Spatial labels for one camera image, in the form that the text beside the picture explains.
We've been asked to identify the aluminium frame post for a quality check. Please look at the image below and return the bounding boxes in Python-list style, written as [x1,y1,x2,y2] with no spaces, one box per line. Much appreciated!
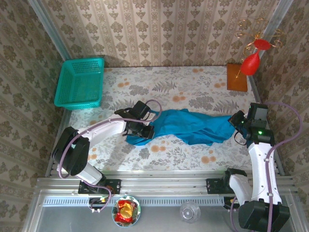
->
[28,0,72,61]
[262,0,294,42]

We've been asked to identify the clear glass tumbler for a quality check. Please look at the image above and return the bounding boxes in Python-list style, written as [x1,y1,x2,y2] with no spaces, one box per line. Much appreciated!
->
[179,201,201,223]

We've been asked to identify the floral tablecloth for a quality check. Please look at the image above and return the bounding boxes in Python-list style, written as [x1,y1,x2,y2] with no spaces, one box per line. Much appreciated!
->
[56,66,277,172]

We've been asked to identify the right gripper thin black cable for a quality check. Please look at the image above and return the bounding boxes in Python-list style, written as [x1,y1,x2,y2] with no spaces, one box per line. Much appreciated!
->
[233,131,248,145]

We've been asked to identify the red yellow snack bag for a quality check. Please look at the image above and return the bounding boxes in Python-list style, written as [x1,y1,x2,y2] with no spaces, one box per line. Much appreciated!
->
[114,200,139,223]

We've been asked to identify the aluminium frame rail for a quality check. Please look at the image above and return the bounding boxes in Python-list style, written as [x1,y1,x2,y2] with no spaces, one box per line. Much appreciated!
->
[36,170,298,196]

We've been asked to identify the grey metal tray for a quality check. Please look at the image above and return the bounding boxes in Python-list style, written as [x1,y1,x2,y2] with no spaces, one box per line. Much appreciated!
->
[23,189,309,232]

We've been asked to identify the teal plastic basket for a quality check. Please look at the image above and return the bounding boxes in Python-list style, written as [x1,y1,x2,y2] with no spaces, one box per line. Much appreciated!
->
[54,57,106,111]

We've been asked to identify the patterned round plate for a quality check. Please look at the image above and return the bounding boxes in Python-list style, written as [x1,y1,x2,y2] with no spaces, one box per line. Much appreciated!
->
[111,195,142,228]

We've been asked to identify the blue t-shirt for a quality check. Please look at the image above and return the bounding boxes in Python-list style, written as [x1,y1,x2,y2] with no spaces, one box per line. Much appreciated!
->
[126,108,239,146]

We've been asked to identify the orange wooden block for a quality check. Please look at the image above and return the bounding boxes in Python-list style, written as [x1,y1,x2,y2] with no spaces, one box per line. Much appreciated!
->
[226,63,249,93]

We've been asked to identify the red plastic wine glass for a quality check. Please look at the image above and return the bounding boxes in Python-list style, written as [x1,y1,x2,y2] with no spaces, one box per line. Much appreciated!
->
[240,39,270,77]

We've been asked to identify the red and gold ornament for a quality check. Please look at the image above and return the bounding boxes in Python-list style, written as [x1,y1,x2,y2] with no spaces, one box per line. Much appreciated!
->
[235,18,283,78]

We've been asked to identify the black wired connector bracket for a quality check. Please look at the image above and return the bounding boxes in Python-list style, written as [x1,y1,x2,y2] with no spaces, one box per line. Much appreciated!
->
[88,197,108,210]
[223,196,239,210]

